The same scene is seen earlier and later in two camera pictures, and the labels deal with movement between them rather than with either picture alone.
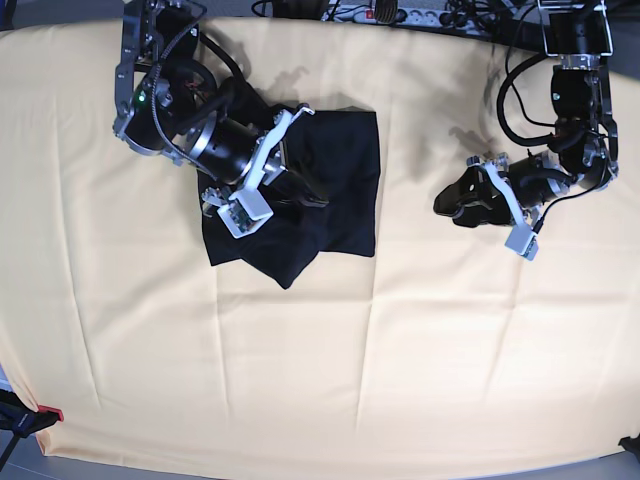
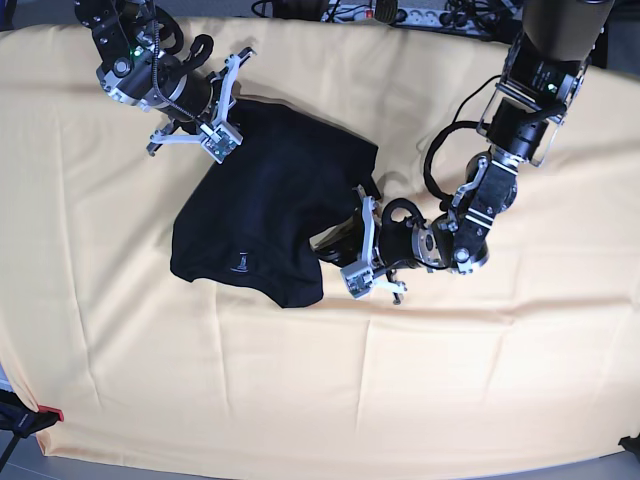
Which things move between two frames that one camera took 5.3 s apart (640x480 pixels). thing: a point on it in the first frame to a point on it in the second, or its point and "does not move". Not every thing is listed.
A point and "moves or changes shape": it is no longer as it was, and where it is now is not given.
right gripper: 533,180 to 400,242
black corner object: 631,444 does not move
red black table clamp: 18,417 does not move
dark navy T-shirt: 337,151 moves or changes shape
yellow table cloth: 445,347 does not move
